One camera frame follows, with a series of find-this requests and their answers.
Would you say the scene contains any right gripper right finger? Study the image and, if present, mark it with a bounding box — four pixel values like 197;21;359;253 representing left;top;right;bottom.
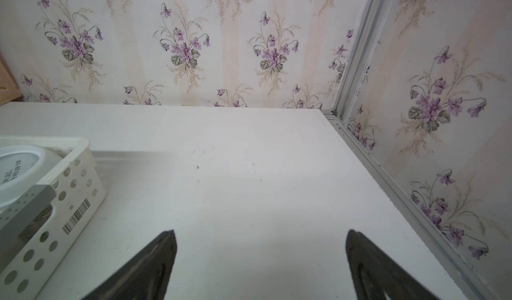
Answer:
345;229;438;299

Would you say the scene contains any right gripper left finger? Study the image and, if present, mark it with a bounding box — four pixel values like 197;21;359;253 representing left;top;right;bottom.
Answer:
84;230;177;300

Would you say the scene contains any white plastic basket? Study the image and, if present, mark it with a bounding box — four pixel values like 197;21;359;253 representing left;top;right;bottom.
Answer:
1;135;106;299

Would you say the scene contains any peach plastic file organizer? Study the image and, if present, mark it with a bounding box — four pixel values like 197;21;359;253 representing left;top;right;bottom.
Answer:
0;59;22;105

